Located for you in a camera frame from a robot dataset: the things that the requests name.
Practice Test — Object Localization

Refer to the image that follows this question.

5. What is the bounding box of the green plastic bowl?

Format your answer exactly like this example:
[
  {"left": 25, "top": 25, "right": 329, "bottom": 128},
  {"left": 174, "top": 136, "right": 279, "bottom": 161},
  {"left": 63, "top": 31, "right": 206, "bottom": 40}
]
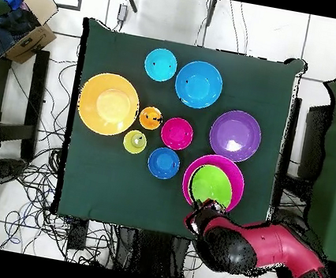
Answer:
[{"left": 185, "top": 161, "right": 238, "bottom": 212}]

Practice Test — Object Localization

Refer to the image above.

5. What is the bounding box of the large pink plastic bowl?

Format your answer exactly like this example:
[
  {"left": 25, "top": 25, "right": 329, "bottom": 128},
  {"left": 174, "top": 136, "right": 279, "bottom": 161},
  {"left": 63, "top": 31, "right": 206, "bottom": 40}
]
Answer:
[{"left": 178, "top": 149, "right": 250, "bottom": 216}]

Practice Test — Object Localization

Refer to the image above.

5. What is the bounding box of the small red plastic bowl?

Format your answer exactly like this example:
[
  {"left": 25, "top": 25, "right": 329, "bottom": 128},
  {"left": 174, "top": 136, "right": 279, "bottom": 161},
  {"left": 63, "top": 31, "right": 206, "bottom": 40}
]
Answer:
[{"left": 157, "top": 115, "right": 197, "bottom": 153}]

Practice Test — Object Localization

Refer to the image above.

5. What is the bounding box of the purple plastic bowl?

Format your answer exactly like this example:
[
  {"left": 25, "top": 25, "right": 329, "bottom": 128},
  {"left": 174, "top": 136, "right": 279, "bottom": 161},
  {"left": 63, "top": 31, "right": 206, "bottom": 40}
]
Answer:
[{"left": 205, "top": 106, "right": 267, "bottom": 167}]

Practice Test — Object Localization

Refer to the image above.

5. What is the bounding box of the small dark blue bowl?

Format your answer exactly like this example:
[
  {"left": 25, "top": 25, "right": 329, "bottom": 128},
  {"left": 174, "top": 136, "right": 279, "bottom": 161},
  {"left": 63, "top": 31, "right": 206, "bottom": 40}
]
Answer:
[{"left": 144, "top": 144, "right": 184, "bottom": 183}]

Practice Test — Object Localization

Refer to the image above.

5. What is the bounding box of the yellow plastic cup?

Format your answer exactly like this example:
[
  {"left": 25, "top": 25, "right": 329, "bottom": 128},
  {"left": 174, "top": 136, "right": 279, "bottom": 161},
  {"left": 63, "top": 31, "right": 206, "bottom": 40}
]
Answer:
[{"left": 121, "top": 127, "right": 150, "bottom": 157}]

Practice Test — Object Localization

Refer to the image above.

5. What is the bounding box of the dark green tablecloth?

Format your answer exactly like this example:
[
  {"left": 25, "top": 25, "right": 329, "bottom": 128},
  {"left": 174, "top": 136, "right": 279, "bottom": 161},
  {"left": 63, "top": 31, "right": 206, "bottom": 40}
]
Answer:
[{"left": 49, "top": 15, "right": 310, "bottom": 255}]

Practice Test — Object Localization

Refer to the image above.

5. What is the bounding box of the orange plastic cup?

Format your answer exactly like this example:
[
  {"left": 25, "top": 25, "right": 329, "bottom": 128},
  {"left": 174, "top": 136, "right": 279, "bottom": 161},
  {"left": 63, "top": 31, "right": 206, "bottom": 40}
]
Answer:
[{"left": 136, "top": 103, "right": 166, "bottom": 133}]

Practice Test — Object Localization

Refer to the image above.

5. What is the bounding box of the black power strip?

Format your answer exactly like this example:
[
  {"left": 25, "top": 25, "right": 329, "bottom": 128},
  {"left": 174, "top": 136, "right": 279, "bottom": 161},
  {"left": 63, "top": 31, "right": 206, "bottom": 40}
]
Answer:
[{"left": 66, "top": 218, "right": 90, "bottom": 252}]

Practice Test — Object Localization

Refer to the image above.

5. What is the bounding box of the medium blue plastic bowl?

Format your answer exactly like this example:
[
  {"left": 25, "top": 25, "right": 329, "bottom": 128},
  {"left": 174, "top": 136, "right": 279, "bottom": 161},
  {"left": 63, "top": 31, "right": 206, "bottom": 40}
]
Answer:
[{"left": 171, "top": 57, "right": 227, "bottom": 113}]

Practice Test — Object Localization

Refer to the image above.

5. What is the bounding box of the large orange plastic bowl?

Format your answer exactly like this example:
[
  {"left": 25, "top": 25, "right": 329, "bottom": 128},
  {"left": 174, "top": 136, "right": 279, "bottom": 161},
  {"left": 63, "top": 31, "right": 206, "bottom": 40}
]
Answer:
[{"left": 72, "top": 68, "right": 145, "bottom": 141}]

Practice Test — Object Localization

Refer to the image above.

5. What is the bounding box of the small light blue bowl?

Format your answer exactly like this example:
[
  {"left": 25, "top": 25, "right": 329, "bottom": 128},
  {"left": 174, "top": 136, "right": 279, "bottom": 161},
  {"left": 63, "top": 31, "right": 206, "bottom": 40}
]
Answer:
[{"left": 141, "top": 45, "right": 181, "bottom": 85}]

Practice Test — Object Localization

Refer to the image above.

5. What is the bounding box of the grey power adapter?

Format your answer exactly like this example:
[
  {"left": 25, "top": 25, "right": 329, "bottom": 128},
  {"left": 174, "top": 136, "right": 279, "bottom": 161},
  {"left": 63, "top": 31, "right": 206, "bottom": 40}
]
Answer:
[{"left": 116, "top": 2, "right": 129, "bottom": 22}]

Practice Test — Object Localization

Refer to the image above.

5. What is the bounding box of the dark fabric bundle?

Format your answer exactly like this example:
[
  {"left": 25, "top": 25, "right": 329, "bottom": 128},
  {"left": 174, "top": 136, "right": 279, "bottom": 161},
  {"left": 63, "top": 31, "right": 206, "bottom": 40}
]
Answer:
[{"left": 0, "top": 3, "right": 46, "bottom": 63}]

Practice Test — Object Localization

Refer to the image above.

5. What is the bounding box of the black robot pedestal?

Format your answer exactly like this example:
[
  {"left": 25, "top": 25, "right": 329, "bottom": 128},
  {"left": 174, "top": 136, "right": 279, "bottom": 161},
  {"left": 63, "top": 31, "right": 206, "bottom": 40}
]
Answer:
[{"left": 110, "top": 224, "right": 193, "bottom": 278}]

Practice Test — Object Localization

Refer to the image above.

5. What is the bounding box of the tangle of floor cables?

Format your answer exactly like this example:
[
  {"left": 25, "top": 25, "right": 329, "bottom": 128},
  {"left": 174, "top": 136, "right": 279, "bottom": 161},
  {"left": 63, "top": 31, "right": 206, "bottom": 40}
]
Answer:
[{"left": 0, "top": 48, "right": 148, "bottom": 269}]

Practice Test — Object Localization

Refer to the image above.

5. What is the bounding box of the black metal frame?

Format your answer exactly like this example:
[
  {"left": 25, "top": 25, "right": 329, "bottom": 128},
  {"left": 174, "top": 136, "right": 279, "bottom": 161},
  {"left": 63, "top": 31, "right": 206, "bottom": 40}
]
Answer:
[{"left": 0, "top": 41, "right": 54, "bottom": 163}]

